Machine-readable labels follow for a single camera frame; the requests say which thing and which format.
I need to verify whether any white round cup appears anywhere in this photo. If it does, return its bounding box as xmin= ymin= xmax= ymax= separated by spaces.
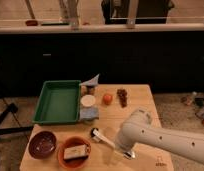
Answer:
xmin=81 ymin=95 xmax=96 ymax=107

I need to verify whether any black tripod stand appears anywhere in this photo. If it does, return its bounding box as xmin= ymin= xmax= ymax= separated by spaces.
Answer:
xmin=0 ymin=59 xmax=34 ymax=164

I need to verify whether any green plastic tray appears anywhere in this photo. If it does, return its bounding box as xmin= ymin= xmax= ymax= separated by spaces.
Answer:
xmin=33 ymin=80 xmax=81 ymax=125

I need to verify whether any orange bowl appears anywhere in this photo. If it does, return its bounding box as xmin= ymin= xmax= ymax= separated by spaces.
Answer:
xmin=57 ymin=136 xmax=91 ymax=171

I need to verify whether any dark red grape bunch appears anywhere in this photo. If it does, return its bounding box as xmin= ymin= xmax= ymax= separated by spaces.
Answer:
xmin=117 ymin=89 xmax=127 ymax=108

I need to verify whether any orange tomato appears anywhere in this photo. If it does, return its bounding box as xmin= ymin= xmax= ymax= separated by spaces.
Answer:
xmin=102 ymin=93 xmax=113 ymax=105

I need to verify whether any grey paper piece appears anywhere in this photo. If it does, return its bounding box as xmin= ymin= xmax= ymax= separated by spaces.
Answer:
xmin=80 ymin=74 xmax=100 ymax=86

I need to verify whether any white sponge block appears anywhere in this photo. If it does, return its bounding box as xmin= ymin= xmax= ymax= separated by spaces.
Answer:
xmin=63 ymin=145 xmax=88 ymax=160

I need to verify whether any blue folded cloth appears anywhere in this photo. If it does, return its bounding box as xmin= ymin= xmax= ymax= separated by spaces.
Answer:
xmin=80 ymin=107 xmax=99 ymax=120

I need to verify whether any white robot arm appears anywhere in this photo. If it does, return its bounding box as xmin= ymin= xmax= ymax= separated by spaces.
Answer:
xmin=115 ymin=109 xmax=204 ymax=164

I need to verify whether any purple bowl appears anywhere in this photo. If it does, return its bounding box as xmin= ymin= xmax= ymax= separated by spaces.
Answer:
xmin=28 ymin=131 xmax=57 ymax=159

